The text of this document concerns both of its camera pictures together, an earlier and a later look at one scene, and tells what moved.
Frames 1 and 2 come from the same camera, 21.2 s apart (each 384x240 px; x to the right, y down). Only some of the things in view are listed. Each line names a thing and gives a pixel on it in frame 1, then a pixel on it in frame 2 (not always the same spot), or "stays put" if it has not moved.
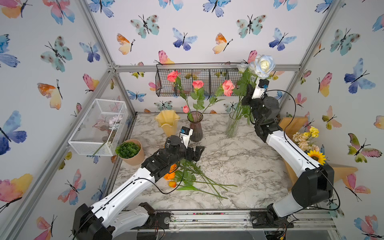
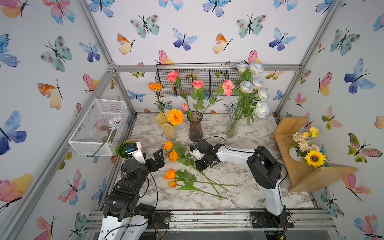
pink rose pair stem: x=174 y=76 stays put
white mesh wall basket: x=100 y=130 stays put
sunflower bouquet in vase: x=305 y=141 stays put
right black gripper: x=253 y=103 to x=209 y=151
